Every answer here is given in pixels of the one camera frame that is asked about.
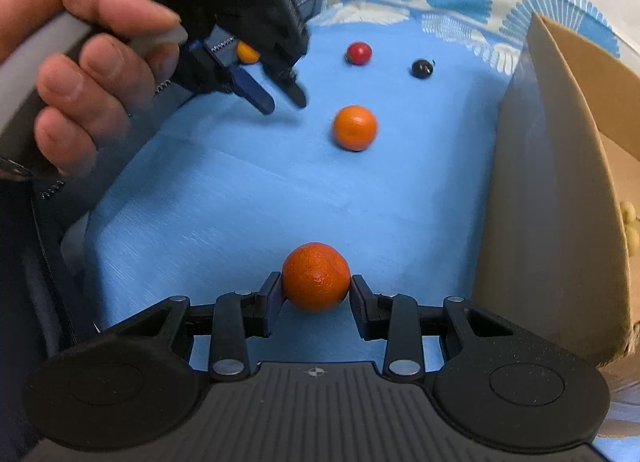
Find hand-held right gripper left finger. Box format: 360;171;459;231
97;271;287;381

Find orange with dark stem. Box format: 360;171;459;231
332;104;378;153

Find small orange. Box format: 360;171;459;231
236;40;261;65
281;242;352;314

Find red cherry tomato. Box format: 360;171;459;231
345;41;373;66

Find blue fan printed blanket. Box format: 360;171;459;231
82;0;640;462

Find brown cardboard box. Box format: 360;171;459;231
475;12;640;368

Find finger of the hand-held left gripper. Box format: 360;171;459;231
261;62;308;110
230;66;277;116

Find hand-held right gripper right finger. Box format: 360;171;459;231
350;273;533;379

